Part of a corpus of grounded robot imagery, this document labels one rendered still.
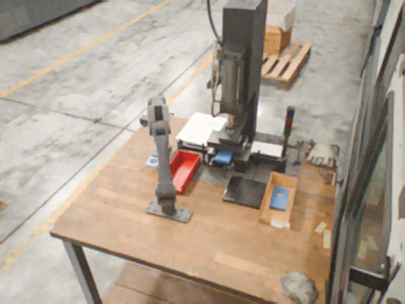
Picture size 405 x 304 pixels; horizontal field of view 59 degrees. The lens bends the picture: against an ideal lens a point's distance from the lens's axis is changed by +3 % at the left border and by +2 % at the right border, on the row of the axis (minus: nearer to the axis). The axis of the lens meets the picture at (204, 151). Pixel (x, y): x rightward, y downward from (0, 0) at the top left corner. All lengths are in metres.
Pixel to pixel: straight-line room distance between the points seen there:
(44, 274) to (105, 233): 1.18
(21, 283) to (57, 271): 0.21
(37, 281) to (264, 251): 1.66
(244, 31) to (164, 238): 0.89
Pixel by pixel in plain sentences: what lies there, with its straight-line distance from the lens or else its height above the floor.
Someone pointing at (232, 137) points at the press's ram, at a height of 1.10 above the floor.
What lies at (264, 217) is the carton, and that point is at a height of 0.90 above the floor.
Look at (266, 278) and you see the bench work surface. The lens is 1.38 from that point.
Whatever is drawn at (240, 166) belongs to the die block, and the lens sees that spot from 1.72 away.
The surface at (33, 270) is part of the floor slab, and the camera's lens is 2.73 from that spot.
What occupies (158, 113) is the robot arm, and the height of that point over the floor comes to 1.27.
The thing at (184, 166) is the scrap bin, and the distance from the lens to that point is 1.77.
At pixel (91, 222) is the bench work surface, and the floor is 0.90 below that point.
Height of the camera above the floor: 2.06
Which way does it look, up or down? 38 degrees down
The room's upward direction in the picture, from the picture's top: 1 degrees counter-clockwise
